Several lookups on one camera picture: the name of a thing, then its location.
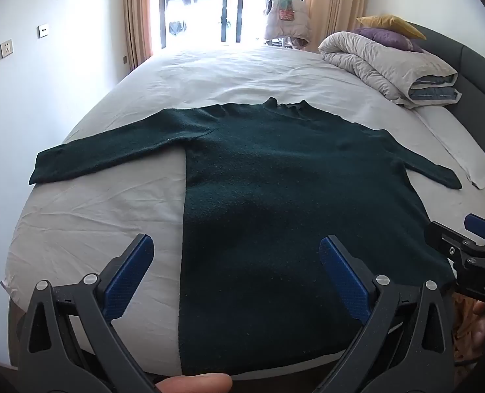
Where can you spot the person's left hand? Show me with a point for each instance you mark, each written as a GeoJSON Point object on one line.
{"type": "Point", "coordinates": [193, 382]}

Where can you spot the yellow pillow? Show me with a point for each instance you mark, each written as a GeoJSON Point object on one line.
{"type": "Point", "coordinates": [389, 23]}

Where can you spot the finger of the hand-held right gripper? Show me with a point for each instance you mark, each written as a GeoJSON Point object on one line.
{"type": "Point", "coordinates": [482, 226]}
{"type": "Point", "coordinates": [445, 237]}

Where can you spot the round bed with white sheet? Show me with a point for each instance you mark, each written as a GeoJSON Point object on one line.
{"type": "Point", "coordinates": [246, 73]}

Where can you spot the white wall socket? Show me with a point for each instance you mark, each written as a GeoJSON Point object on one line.
{"type": "Point", "coordinates": [43, 30]}
{"type": "Point", "coordinates": [6, 49]}

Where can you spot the balcony glass door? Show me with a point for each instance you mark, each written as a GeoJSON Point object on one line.
{"type": "Point", "coordinates": [201, 24]}

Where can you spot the white padded vest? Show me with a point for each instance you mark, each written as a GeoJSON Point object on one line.
{"type": "Point", "coordinates": [287, 20]}

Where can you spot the purple pillow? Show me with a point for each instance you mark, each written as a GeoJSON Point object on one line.
{"type": "Point", "coordinates": [385, 37]}

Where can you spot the beige curtain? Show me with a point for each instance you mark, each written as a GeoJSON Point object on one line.
{"type": "Point", "coordinates": [336, 0]}
{"type": "Point", "coordinates": [138, 16]}

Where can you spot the brown paper bag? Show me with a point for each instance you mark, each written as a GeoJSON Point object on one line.
{"type": "Point", "coordinates": [462, 323]}

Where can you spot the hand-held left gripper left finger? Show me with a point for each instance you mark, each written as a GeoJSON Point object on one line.
{"type": "Point", "coordinates": [132, 278]}

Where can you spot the white flat pillow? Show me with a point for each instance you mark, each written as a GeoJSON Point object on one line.
{"type": "Point", "coordinates": [463, 147]}

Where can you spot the folded grey duvet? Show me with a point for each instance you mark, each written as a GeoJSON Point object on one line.
{"type": "Point", "coordinates": [369, 57]}

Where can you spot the small dark hanging garment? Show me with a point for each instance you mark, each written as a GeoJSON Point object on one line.
{"type": "Point", "coordinates": [177, 28]}

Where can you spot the dark green sweater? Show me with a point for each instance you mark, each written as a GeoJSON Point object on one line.
{"type": "Point", "coordinates": [267, 192]}

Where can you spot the dark green headboard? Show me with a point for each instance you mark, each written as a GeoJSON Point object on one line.
{"type": "Point", "coordinates": [484, 90]}

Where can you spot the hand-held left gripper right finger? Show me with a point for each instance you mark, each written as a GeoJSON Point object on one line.
{"type": "Point", "coordinates": [344, 282]}

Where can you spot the person's right hand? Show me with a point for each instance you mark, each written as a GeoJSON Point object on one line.
{"type": "Point", "coordinates": [479, 327]}

